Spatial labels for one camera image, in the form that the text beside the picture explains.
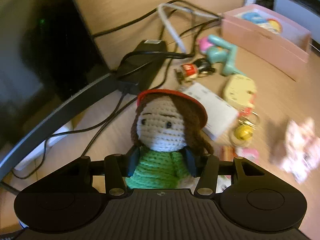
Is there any small red black figure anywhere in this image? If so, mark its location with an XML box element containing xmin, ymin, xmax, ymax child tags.
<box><xmin>175</xmin><ymin>58</ymin><xmax>216</xmax><ymax>85</ymax></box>

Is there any white rectangular card box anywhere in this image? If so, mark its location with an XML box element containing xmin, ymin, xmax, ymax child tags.
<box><xmin>180</xmin><ymin>82</ymin><xmax>239</xmax><ymax>141</ymax></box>

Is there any white power strip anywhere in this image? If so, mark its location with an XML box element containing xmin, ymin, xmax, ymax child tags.
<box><xmin>14</xmin><ymin>121</ymin><xmax>73</xmax><ymax>171</ymax></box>

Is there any pink round toy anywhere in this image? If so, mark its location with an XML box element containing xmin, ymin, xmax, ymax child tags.
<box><xmin>197</xmin><ymin>37</ymin><xmax>217</xmax><ymax>55</ymax></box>

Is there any pink white plush toy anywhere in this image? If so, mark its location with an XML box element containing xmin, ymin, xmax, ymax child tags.
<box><xmin>270</xmin><ymin>117</ymin><xmax>319</xmax><ymax>184</ymax></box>

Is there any teal toy stand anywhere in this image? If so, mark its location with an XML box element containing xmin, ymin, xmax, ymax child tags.
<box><xmin>206</xmin><ymin>34</ymin><xmax>245</xmax><ymax>76</ymax></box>

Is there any grey looped cable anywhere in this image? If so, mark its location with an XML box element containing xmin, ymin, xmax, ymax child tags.
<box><xmin>157</xmin><ymin>3</ymin><xmax>221</xmax><ymax>54</ymax></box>

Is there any crochet doll red hat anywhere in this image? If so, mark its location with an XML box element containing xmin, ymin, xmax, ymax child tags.
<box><xmin>125</xmin><ymin>89</ymin><xmax>214</xmax><ymax>189</ymax></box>

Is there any curved black monitor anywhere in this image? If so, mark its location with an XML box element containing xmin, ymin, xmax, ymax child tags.
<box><xmin>1</xmin><ymin>0</ymin><xmax>117</xmax><ymax>177</ymax></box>

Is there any black power adapter brick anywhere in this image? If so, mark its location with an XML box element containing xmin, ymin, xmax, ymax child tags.
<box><xmin>116</xmin><ymin>40</ymin><xmax>167</xmax><ymax>95</ymax></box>

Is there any yellow bell keychain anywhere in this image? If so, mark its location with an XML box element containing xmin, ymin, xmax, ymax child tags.
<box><xmin>229</xmin><ymin>111</ymin><xmax>260</xmax><ymax>147</ymax></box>

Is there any pink cardboard box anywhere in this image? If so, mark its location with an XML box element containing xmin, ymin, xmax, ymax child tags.
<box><xmin>221</xmin><ymin>4</ymin><xmax>311</xmax><ymax>81</ymax></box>

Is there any black cable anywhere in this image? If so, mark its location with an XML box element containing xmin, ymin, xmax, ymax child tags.
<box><xmin>10</xmin><ymin>0</ymin><xmax>222</xmax><ymax>181</ymax></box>

